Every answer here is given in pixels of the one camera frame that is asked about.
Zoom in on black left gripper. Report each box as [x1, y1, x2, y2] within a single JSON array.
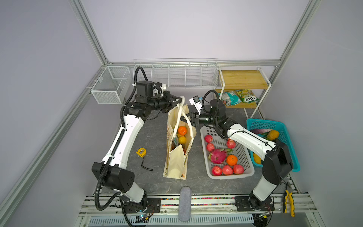
[[148, 91, 182, 114]]

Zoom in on white wire wall rack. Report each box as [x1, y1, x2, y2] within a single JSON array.
[[133, 58, 219, 88]]

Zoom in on red apple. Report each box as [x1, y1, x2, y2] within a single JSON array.
[[206, 143, 215, 152], [222, 165, 233, 176], [226, 139, 236, 149], [204, 135, 213, 143], [233, 164, 244, 175], [211, 166, 223, 176]]

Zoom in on yellow lemon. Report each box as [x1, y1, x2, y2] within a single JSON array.
[[178, 136, 187, 145]]

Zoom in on red apple centre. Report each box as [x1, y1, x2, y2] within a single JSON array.
[[226, 139, 236, 149]]

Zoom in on purple eggplant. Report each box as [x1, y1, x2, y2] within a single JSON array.
[[251, 129, 272, 135]]

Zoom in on red apple back left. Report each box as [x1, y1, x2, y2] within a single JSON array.
[[204, 135, 213, 143]]

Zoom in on red apple middle left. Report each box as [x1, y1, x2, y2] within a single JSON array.
[[206, 143, 215, 152]]

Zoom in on teal plastic basket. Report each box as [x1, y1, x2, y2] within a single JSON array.
[[246, 118, 301, 172]]

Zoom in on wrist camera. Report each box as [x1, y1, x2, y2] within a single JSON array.
[[136, 80, 166, 99], [189, 96, 227, 120]]

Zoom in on yellow mango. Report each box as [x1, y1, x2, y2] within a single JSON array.
[[266, 130, 280, 141]]

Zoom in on small orange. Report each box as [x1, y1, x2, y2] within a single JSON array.
[[177, 126, 188, 136]]

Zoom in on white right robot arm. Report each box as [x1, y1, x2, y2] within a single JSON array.
[[184, 112, 294, 211]]

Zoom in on cream floral tote bag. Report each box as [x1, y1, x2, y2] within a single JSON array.
[[163, 97, 197, 180]]

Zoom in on white wire cube basket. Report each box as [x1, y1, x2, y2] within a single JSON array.
[[91, 66, 132, 105]]

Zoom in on teal snack bag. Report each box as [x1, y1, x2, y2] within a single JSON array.
[[172, 134, 179, 148], [221, 91, 242, 107]]

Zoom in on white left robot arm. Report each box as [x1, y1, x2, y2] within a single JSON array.
[[92, 66, 185, 211]]

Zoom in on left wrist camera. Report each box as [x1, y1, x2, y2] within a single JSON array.
[[136, 80, 166, 99]]

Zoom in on yellow black pliers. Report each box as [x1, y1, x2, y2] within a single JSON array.
[[283, 189, 296, 218]]

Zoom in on red apple front middle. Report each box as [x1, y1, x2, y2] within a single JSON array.
[[222, 165, 233, 176]]

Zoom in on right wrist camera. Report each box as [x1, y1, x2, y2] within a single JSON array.
[[189, 96, 227, 120]]

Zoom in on yellow bell pepper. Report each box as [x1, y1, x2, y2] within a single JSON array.
[[253, 153, 262, 165]]

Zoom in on pink dragon fruit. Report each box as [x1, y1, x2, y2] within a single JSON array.
[[208, 148, 233, 164]]

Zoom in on red apple front left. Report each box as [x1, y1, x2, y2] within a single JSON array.
[[211, 166, 223, 176]]

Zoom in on green Fox's candy bag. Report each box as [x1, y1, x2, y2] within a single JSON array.
[[235, 89, 259, 104]]

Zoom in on white plastic basket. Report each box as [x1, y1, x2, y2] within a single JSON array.
[[200, 126, 255, 180]]

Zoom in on grey padded cylinder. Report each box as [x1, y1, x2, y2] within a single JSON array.
[[178, 186, 192, 222]]

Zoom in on yellow tape measure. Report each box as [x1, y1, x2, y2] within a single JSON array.
[[136, 148, 153, 171]]

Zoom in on red apple front right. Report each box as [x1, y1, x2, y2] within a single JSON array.
[[233, 164, 244, 175]]

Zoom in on white two-tier wooden shelf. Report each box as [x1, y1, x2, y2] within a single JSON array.
[[216, 67, 272, 118]]

